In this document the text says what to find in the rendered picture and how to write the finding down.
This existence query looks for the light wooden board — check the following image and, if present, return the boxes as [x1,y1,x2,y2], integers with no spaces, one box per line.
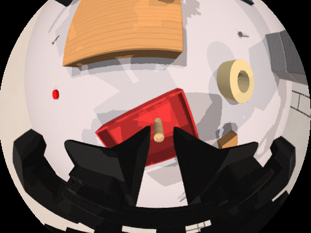
[63,0,183,67]

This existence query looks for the wooden dowel pin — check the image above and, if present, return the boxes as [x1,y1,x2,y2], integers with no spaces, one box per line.
[154,118,164,142]

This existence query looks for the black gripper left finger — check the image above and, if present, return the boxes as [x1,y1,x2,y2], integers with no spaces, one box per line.
[64,126,151,206]

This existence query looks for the red open tray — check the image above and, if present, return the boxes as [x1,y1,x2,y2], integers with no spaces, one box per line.
[95,88,199,167]

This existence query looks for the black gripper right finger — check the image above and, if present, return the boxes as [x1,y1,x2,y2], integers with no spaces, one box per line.
[173,127,259,205]

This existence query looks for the black cylinder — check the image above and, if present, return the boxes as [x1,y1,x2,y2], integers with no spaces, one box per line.
[55,0,73,7]

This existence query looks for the beige ring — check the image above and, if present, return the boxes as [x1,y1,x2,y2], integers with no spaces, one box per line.
[216,59,254,104]

